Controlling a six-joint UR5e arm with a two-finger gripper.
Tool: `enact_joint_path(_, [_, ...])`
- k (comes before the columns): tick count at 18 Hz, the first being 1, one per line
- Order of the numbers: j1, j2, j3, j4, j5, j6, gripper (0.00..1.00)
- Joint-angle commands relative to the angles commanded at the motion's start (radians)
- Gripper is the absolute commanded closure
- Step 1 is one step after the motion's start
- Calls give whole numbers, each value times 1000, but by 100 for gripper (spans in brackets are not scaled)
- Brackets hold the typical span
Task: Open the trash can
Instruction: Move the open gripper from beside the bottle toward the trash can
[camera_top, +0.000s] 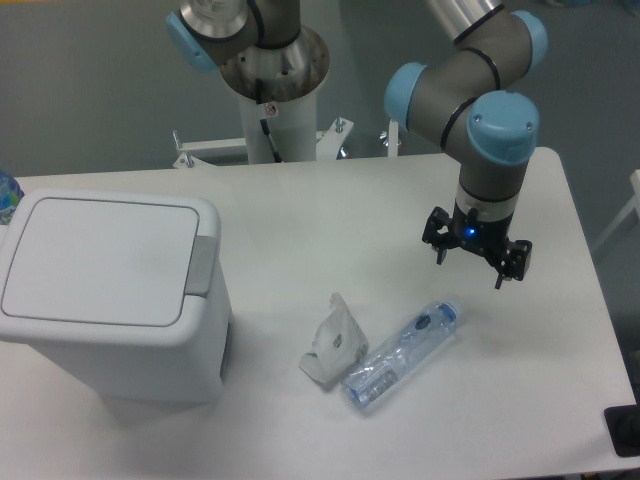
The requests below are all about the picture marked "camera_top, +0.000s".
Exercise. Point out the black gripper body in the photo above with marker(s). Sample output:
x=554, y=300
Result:
x=488, y=239

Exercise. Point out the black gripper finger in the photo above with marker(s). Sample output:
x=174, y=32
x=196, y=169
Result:
x=511, y=260
x=438, y=235

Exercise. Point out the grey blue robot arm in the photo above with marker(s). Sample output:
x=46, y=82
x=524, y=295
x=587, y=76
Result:
x=464, y=105

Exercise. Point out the white plastic trash can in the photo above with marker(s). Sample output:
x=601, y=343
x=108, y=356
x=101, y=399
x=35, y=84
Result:
x=183, y=362

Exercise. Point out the white trash can lid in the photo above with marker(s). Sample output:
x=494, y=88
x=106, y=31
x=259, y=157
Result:
x=105, y=261

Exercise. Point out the blue bottle behind trash can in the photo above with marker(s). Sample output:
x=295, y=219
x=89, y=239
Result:
x=10, y=197

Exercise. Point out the clear plastic water bottle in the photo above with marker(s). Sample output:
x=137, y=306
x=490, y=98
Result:
x=401, y=353

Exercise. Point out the crumpled white plastic wrapper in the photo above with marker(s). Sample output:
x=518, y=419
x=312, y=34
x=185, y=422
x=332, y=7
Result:
x=338, y=345

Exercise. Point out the black device at table edge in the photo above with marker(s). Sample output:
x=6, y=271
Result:
x=623, y=426

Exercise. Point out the white frame at right edge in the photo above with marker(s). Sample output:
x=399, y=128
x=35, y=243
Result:
x=622, y=223

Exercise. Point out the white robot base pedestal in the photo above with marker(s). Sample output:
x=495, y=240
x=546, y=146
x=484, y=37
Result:
x=276, y=91

